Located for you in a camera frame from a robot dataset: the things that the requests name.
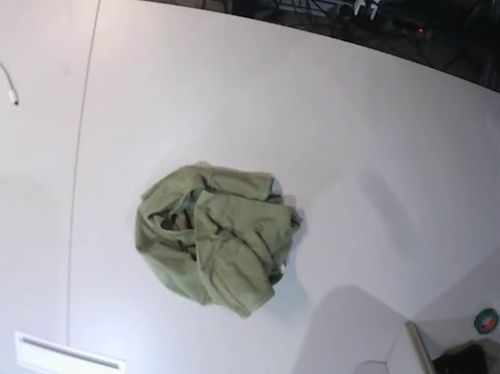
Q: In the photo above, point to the olive green t-shirt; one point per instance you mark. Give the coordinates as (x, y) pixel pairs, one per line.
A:
(217, 236)

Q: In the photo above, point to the green tape roll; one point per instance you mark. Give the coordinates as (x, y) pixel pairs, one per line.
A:
(486, 321)

